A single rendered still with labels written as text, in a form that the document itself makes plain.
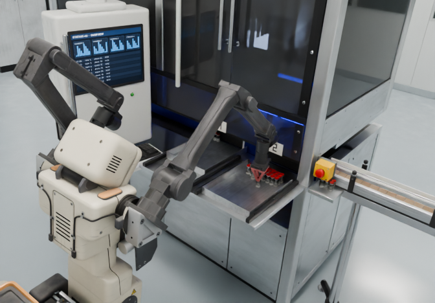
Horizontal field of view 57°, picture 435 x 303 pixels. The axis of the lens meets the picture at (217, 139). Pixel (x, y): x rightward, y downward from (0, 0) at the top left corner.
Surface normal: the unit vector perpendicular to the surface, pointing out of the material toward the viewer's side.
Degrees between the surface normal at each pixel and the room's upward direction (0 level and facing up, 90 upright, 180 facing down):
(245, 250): 90
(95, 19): 90
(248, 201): 0
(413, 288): 0
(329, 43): 90
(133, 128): 90
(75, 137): 48
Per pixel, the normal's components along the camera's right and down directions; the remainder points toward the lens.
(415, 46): -0.64, 0.32
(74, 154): -0.40, -0.35
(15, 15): 0.77, 0.33
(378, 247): 0.05, -0.89
